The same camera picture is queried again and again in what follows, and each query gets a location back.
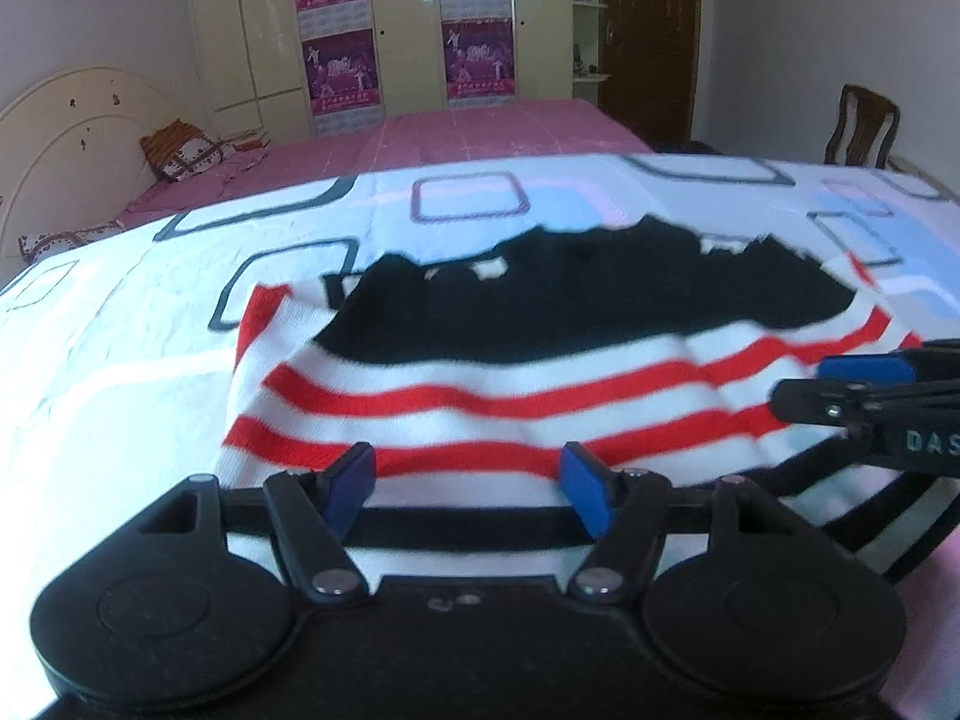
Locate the white red black striped sweater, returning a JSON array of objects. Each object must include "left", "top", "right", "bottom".
[{"left": 217, "top": 216, "right": 958, "bottom": 578}]

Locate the white patterned bed quilt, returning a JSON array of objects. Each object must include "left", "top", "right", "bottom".
[{"left": 2, "top": 154, "right": 958, "bottom": 718}]

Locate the dark wooden chair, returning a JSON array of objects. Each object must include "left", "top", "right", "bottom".
[{"left": 823, "top": 85, "right": 901, "bottom": 169}]

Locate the orange striped cartoon pillow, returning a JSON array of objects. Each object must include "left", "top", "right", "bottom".
[{"left": 139, "top": 119, "right": 228, "bottom": 182}]

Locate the white dotted pillow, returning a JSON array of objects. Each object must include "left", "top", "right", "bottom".
[{"left": 18, "top": 221, "right": 125, "bottom": 265}]

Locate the pink bed sheet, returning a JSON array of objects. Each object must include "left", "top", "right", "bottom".
[{"left": 117, "top": 99, "right": 652, "bottom": 229}]

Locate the cream corner shelf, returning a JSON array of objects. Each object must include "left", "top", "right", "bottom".
[{"left": 573, "top": 0, "right": 608, "bottom": 107}]

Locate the cream rounded headboard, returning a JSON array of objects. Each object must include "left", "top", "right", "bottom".
[{"left": 2, "top": 67, "right": 182, "bottom": 266}]

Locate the lower left purple poster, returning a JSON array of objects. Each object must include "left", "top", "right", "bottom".
[{"left": 301, "top": 29, "right": 384, "bottom": 137}]

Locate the dark wooden door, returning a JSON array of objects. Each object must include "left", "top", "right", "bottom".
[{"left": 599, "top": 0, "right": 701, "bottom": 148}]

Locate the lower right purple poster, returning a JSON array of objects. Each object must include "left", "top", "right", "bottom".
[{"left": 441, "top": 20, "right": 516, "bottom": 109}]

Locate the cream wardrobe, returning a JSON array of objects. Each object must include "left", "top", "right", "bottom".
[{"left": 190, "top": 0, "right": 573, "bottom": 143}]

